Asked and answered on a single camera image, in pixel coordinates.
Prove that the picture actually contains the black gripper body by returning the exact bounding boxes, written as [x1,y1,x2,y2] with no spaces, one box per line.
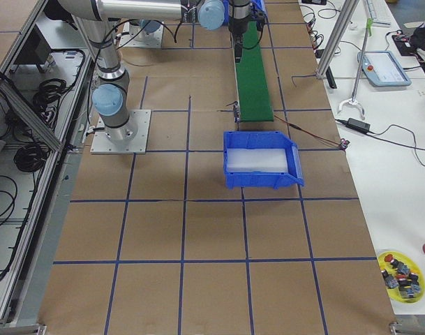
[229,19,249,52]

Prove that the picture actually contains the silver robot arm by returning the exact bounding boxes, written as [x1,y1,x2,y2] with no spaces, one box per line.
[59,1,252,63]
[73,16,136,142]

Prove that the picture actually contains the yellow bowl of buttons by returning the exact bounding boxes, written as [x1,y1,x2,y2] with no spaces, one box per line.
[377,251,425,304]

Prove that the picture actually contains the green conveyor belt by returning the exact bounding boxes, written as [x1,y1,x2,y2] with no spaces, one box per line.
[235,22,274,122]

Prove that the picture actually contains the blue bin right side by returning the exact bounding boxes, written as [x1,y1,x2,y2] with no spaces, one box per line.
[223,131,304,189]

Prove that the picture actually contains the white foam pad right bin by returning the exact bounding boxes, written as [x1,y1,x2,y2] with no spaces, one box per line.
[225,149,288,173]

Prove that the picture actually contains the silver grabber reach tool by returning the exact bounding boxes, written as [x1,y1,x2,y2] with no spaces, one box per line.
[337,18,373,120]

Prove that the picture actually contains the black power adapter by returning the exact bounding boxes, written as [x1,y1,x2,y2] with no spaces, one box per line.
[347,118,370,133]

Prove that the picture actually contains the teach pendant tablet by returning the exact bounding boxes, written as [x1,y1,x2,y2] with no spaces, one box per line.
[358,51,412,87]

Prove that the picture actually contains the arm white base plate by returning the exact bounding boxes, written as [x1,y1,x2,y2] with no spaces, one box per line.
[90,110,151,154]
[119,20,163,49]

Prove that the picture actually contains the aluminium frame post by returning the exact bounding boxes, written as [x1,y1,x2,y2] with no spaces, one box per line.
[315,0,359,79]

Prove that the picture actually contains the red black wire pair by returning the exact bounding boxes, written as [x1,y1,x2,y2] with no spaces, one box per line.
[273,117,349,149]

